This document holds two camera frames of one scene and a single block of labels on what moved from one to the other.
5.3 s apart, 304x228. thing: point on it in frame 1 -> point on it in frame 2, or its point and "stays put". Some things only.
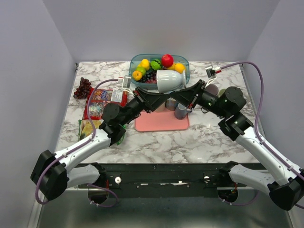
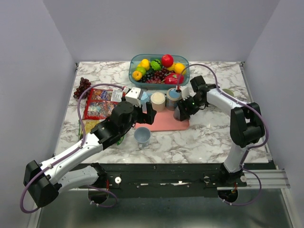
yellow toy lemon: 145,63 stays put
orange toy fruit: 179,67 stays put
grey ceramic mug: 168,80 -> 142,136
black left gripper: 124,175 stays put
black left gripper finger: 150,99 -> 151,113
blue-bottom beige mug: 171,104 stays put
